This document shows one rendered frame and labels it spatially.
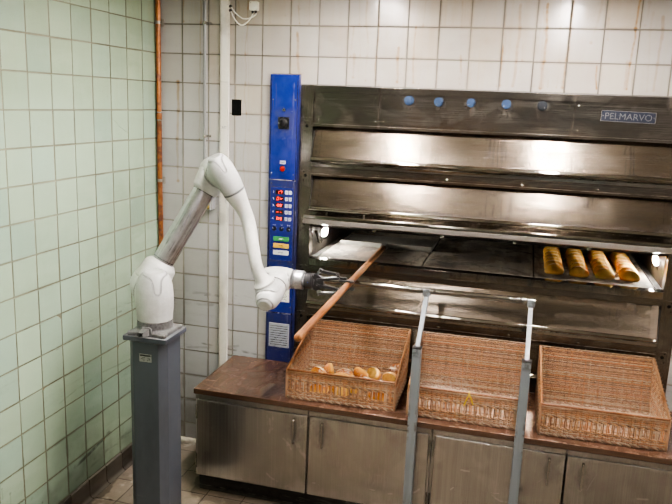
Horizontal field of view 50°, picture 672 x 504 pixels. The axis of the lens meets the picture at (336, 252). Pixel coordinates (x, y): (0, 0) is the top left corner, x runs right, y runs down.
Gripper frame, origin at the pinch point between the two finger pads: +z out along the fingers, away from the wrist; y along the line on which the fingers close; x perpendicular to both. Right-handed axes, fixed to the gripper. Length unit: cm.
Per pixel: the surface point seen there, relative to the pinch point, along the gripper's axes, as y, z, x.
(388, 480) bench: 94, 25, 1
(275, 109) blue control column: -77, -55, -52
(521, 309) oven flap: 18, 80, -53
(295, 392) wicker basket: 58, -24, -4
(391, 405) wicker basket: 58, 23, -5
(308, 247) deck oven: -4, -35, -55
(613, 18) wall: -125, 108, -53
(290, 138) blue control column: -62, -46, -52
